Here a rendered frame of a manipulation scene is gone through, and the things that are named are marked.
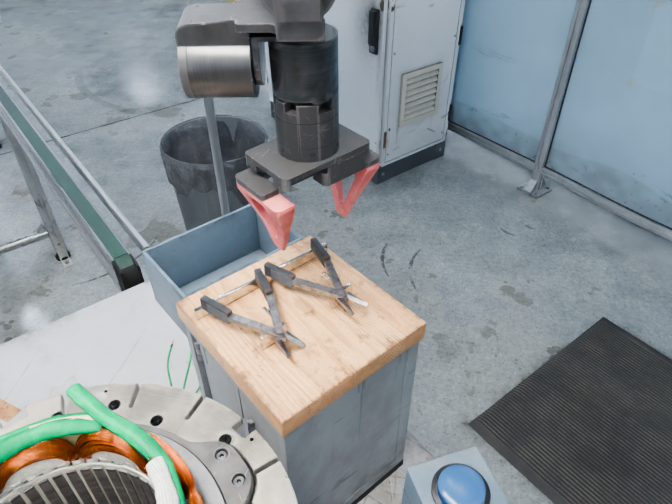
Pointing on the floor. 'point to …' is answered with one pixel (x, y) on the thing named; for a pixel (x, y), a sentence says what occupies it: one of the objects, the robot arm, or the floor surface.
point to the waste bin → (201, 213)
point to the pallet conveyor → (18, 136)
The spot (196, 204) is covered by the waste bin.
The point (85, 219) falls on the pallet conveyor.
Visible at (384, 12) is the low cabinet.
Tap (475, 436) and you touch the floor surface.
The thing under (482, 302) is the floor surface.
